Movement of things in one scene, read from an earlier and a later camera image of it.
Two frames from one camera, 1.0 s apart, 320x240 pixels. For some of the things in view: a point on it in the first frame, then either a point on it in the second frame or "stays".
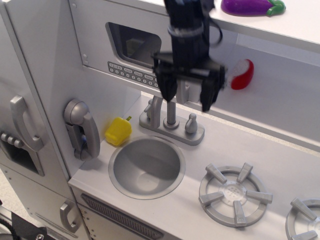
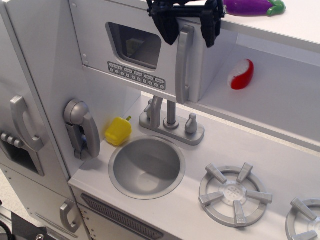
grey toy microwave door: (119, 38) stays
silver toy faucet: (191, 134) stays
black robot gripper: (190, 55) → (211, 12)
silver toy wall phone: (83, 128) stays
